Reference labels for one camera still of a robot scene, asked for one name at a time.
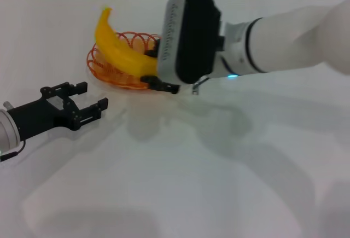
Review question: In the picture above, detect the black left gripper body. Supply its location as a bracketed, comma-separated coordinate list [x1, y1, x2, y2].
[7, 82, 82, 141]

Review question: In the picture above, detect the orange plastic woven basket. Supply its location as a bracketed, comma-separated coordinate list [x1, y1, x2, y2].
[86, 31, 162, 93]

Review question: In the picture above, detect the yellow banana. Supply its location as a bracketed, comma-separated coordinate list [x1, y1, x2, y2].
[94, 7, 160, 78]

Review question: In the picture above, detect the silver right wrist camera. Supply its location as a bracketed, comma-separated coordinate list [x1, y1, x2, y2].
[157, 0, 223, 85]

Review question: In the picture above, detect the right arm cable with plug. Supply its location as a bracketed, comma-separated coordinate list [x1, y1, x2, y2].
[191, 75, 212, 96]

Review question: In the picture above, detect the arm cable with plug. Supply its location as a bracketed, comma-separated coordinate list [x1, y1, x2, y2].
[0, 138, 27, 162]
[191, 75, 212, 96]

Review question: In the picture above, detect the left arm cable with plug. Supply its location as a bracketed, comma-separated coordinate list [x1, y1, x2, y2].
[0, 138, 27, 162]

